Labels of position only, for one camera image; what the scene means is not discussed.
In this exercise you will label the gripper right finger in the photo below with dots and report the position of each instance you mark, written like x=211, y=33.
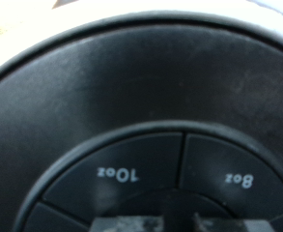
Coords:
x=231, y=225

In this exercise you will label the black Keurig coffee machine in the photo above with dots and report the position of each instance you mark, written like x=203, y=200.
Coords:
x=141, y=96

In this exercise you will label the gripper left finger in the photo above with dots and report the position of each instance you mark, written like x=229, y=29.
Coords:
x=128, y=224

